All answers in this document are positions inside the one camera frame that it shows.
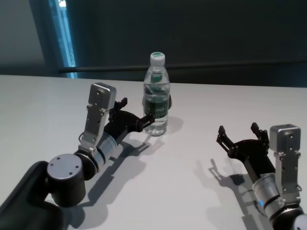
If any grey horizontal rail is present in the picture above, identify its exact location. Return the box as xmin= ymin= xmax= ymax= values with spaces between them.
xmin=59 ymin=64 xmax=307 ymax=73

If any clear water bottle green label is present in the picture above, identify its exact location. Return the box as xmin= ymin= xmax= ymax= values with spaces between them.
xmin=142 ymin=51 xmax=170 ymax=137

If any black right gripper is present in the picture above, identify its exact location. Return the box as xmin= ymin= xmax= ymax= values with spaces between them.
xmin=216 ymin=122 xmax=276 ymax=181

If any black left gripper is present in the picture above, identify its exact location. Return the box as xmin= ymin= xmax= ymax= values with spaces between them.
xmin=105 ymin=97 xmax=155 ymax=145

